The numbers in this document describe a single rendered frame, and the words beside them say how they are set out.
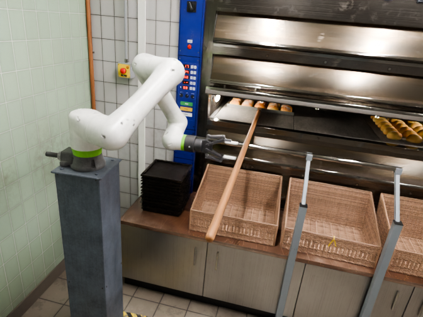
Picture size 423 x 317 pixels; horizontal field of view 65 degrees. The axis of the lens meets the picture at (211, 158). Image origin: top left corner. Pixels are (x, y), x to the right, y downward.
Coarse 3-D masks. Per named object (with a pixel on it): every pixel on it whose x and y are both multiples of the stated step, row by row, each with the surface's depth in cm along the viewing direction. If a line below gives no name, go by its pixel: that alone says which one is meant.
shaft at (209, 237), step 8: (256, 112) 256; (256, 120) 233; (248, 136) 198; (248, 144) 188; (240, 152) 174; (240, 160) 164; (232, 176) 146; (232, 184) 140; (224, 192) 132; (224, 200) 127; (224, 208) 122; (216, 216) 116; (216, 224) 112; (208, 232) 107; (216, 232) 109; (208, 240) 106
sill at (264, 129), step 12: (216, 120) 234; (228, 120) 236; (264, 132) 229; (276, 132) 227; (288, 132) 225; (300, 132) 224; (312, 132) 226; (348, 144) 219; (360, 144) 217; (372, 144) 215; (384, 144) 215; (420, 156) 211
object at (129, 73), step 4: (120, 64) 226; (124, 64) 226; (128, 64) 225; (120, 68) 228; (124, 68) 227; (128, 68) 226; (120, 72) 229; (128, 72) 227; (132, 72) 230; (120, 76) 230; (124, 76) 229; (128, 76) 228; (132, 76) 231
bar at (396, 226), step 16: (224, 144) 198; (240, 144) 196; (336, 160) 186; (352, 160) 185; (304, 192) 182; (304, 208) 177; (400, 224) 169; (288, 256) 192; (384, 256) 177; (288, 272) 194; (384, 272) 180; (288, 288) 199; (368, 304) 190
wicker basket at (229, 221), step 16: (208, 176) 244; (224, 176) 242; (240, 176) 240; (256, 176) 238; (272, 176) 236; (208, 192) 246; (240, 192) 241; (256, 192) 239; (272, 192) 237; (192, 208) 207; (208, 208) 236; (240, 208) 240; (256, 208) 240; (272, 208) 239; (192, 224) 210; (208, 224) 218; (224, 224) 204; (240, 224) 202; (256, 224) 199; (272, 224) 224; (256, 240) 204; (272, 240) 207
